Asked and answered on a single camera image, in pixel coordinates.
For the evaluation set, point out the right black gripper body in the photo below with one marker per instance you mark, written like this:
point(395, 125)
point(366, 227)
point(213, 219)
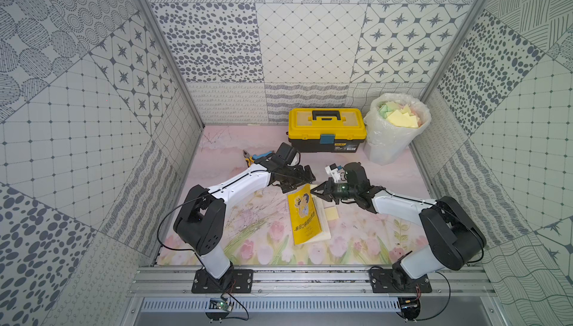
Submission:
point(346, 192)

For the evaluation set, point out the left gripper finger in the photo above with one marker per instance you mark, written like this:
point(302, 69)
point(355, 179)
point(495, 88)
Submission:
point(288, 185)
point(304, 174)

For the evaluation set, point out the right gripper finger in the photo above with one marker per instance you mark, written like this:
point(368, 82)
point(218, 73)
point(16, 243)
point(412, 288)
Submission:
point(326, 187)
point(327, 197)

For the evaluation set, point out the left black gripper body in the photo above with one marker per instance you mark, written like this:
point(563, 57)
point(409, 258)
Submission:
point(298, 176)

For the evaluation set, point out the pale yellow sticky note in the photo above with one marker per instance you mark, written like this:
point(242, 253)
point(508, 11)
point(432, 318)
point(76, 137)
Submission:
point(331, 213)

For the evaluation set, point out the yellow children's book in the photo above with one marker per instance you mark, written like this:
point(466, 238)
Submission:
point(308, 217)

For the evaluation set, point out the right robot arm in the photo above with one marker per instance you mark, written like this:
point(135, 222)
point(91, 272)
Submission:
point(453, 238)

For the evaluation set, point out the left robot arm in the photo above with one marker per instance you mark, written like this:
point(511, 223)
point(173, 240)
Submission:
point(201, 219)

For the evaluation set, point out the discarded sticky notes pile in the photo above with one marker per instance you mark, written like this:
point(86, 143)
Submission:
point(400, 115)

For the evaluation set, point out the blue plastic tool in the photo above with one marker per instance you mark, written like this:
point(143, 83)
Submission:
point(258, 156)

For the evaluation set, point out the yellow black toolbox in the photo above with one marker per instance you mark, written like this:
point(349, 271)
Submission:
point(336, 130)

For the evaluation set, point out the white bin with plastic liner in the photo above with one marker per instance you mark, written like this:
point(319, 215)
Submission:
point(385, 142)

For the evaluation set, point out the right black controller box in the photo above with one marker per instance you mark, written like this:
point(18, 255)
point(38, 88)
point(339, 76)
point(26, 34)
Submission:
point(409, 308)

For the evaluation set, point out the left green circuit board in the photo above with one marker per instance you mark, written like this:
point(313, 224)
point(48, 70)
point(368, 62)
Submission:
point(218, 310)

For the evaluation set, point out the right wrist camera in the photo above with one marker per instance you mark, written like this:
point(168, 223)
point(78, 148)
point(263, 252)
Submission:
point(337, 173)

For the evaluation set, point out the yellow handled pliers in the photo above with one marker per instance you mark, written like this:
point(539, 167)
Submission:
point(248, 158)

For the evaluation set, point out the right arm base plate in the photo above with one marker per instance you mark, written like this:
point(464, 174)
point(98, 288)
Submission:
point(392, 281)

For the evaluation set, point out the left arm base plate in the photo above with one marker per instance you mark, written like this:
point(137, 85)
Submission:
point(234, 281)

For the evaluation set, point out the aluminium mounting rail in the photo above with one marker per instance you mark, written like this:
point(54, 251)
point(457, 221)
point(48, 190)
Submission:
point(172, 281)

